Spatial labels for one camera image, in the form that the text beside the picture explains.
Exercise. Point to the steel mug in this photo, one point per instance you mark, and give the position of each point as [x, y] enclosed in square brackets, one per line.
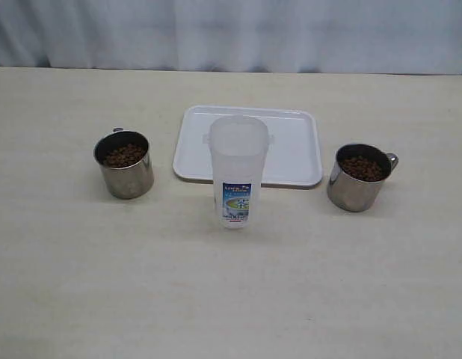
[358, 174]
[123, 157]

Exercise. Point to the clear plastic container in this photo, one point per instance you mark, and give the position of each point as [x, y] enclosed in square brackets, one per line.
[238, 146]

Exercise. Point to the white plastic tray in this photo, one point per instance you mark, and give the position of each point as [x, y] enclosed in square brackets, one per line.
[293, 160]

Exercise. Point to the white curtain backdrop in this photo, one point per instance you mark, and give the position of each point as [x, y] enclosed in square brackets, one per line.
[396, 37]

